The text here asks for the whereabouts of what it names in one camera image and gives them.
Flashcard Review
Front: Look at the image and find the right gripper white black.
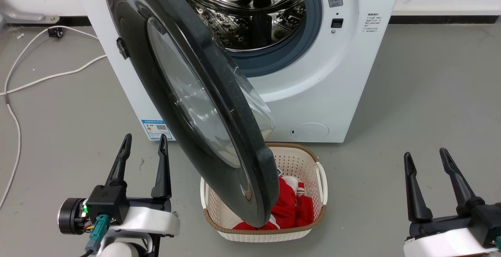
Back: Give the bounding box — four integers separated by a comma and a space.
403, 147, 501, 257

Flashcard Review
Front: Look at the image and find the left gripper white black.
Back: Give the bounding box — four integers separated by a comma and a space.
58, 133, 181, 238

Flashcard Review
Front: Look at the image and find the dark round washing machine door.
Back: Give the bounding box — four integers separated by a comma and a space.
103, 0, 280, 228

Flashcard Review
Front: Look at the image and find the white front-load washing machine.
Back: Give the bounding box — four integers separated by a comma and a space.
68, 0, 405, 143

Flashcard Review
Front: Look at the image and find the blue-grey rubber door gasket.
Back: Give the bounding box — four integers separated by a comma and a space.
164, 0, 324, 78

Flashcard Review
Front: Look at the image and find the blue energy label sticker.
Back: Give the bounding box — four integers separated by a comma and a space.
141, 119, 175, 141

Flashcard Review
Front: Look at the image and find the round white filter cover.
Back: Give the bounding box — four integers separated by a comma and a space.
290, 122, 330, 142

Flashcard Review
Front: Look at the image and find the beige woven-rim laundry basket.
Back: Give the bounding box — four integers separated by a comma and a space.
200, 142, 328, 243

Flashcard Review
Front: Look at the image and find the red and white garment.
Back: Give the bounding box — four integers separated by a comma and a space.
232, 176, 315, 231

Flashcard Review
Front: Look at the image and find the white grey stand foot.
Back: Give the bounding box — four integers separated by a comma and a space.
0, 10, 60, 25

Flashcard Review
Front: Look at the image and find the perforated steel washer drum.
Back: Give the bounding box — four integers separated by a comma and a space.
172, 0, 308, 52

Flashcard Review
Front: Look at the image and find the teal plug black cable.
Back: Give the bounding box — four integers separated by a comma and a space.
78, 214, 111, 257

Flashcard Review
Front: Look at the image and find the white floor cable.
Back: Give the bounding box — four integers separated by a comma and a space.
0, 54, 108, 96
0, 25, 99, 210

